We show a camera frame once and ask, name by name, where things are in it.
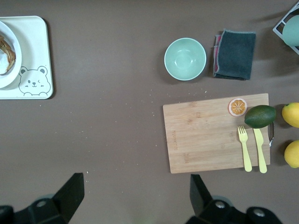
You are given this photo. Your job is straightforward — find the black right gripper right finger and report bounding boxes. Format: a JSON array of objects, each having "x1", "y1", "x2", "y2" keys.
[{"x1": 186, "y1": 174, "x2": 283, "y2": 224}]

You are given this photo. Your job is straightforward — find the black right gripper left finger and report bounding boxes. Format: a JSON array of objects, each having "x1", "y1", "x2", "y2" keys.
[{"x1": 0, "y1": 172, "x2": 85, "y2": 224}]

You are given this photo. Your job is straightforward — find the bread slice with filling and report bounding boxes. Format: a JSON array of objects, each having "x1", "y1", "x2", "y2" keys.
[{"x1": 0, "y1": 45, "x2": 16, "y2": 75}]

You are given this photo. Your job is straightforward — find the round white plate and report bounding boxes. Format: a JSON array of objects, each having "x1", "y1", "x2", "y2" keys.
[{"x1": 0, "y1": 20, "x2": 23, "y2": 89}]

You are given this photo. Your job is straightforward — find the wooden cutting board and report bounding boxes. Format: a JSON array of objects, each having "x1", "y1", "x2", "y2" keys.
[{"x1": 163, "y1": 93, "x2": 275, "y2": 174}]

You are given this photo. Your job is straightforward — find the yellow plastic fork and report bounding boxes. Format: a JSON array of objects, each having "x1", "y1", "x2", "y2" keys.
[{"x1": 237, "y1": 125, "x2": 253, "y2": 173}]

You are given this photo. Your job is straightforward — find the yellow plastic knife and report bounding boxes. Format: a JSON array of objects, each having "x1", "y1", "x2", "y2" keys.
[{"x1": 253, "y1": 127, "x2": 268, "y2": 174}]

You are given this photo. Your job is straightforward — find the toy orange slice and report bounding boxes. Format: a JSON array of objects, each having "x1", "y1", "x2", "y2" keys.
[{"x1": 228, "y1": 98, "x2": 248, "y2": 117}]

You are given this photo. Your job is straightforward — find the green avocado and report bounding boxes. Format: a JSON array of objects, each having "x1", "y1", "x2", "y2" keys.
[{"x1": 244, "y1": 105, "x2": 277, "y2": 129}]

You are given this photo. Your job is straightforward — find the yellow lemon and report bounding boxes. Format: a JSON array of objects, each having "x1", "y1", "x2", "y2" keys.
[
  {"x1": 284, "y1": 140, "x2": 299, "y2": 168},
  {"x1": 281, "y1": 102, "x2": 299, "y2": 128}
]

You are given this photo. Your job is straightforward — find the pale green bowl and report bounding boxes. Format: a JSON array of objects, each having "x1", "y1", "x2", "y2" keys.
[{"x1": 164, "y1": 37, "x2": 207, "y2": 81}]

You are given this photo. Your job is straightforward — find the pink folded cloth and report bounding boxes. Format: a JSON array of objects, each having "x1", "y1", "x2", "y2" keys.
[{"x1": 214, "y1": 34, "x2": 222, "y2": 73}]

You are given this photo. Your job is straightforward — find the dark grey folded cloth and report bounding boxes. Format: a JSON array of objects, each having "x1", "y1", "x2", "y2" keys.
[{"x1": 213, "y1": 28, "x2": 256, "y2": 81}]

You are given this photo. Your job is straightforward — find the cream bear print tray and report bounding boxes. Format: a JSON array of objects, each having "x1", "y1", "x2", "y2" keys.
[{"x1": 0, "y1": 15, "x2": 55, "y2": 100}]

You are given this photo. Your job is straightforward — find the pale green cup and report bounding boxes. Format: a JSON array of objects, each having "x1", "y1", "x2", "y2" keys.
[{"x1": 282, "y1": 14, "x2": 299, "y2": 47}]

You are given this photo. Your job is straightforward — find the white wire rack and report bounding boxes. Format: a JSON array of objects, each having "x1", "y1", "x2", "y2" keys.
[{"x1": 272, "y1": 1, "x2": 299, "y2": 56}]

